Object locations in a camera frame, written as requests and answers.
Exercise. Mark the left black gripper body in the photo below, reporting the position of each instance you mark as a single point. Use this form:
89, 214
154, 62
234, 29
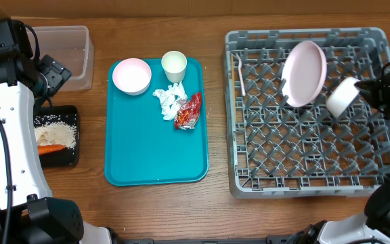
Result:
53, 76

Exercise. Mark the white bowl with peanuts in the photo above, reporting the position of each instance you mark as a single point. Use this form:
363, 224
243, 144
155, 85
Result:
342, 96

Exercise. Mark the white round plate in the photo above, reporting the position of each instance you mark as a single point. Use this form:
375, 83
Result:
304, 73

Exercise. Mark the orange carrot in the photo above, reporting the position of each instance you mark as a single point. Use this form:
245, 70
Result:
46, 149

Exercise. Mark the white bowl with scraps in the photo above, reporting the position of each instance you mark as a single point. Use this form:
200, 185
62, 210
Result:
132, 76

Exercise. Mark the grey dishwasher rack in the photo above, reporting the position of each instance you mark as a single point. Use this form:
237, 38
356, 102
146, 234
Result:
279, 151

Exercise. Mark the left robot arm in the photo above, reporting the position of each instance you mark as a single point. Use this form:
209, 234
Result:
29, 213

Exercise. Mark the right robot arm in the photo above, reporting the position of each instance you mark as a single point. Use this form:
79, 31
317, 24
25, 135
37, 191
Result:
372, 226

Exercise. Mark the clear plastic bin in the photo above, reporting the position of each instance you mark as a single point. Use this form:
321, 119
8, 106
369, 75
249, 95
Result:
69, 57

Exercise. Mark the peanuts and rice pile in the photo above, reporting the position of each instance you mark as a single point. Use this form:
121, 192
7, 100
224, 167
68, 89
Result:
55, 130

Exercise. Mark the black plastic tray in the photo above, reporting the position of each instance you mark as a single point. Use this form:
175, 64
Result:
66, 157

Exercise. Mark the teal serving tray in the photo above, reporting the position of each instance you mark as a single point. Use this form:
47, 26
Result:
142, 148

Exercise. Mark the crumpled white napkin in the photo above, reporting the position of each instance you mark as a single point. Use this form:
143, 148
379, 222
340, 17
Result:
171, 100

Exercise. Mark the white paper cup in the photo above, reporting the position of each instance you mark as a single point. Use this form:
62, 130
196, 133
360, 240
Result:
174, 65

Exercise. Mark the red snack wrapper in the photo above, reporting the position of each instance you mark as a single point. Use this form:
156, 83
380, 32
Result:
188, 115

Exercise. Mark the wooden chopstick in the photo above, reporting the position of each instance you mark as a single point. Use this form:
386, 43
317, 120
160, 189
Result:
233, 78

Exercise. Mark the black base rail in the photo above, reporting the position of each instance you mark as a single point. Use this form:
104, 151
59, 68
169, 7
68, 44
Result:
272, 239

